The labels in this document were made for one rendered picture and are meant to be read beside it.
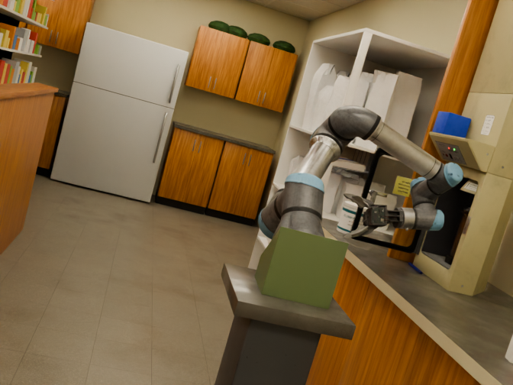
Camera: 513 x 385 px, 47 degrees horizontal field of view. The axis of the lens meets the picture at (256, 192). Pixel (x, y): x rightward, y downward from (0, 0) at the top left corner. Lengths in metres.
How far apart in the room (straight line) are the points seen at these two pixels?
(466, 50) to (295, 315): 1.56
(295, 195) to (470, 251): 0.95
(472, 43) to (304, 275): 1.47
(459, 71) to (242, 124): 5.23
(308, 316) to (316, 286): 0.11
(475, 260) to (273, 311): 1.11
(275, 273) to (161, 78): 5.45
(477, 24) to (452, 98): 0.32
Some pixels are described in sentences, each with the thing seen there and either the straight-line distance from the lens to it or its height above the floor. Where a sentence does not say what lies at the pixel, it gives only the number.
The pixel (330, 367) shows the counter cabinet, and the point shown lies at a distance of 2.61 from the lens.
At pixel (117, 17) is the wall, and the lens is 7.62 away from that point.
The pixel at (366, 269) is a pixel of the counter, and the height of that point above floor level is 0.93.
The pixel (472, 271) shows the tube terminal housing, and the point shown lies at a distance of 2.44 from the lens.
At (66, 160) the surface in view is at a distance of 7.03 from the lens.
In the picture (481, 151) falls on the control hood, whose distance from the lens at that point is 2.35.
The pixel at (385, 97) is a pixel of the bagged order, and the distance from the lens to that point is 3.53.
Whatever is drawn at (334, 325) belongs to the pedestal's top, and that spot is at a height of 0.93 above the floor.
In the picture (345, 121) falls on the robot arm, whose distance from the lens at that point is 2.00.
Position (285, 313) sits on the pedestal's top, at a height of 0.93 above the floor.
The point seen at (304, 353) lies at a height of 0.82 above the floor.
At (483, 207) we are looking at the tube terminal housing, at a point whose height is 1.28.
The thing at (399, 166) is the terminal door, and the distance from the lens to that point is 2.55.
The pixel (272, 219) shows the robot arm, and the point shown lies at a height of 1.10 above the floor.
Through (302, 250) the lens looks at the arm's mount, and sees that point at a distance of 1.58.
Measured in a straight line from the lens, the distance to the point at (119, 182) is 7.01.
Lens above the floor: 1.40
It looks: 8 degrees down
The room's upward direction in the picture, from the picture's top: 16 degrees clockwise
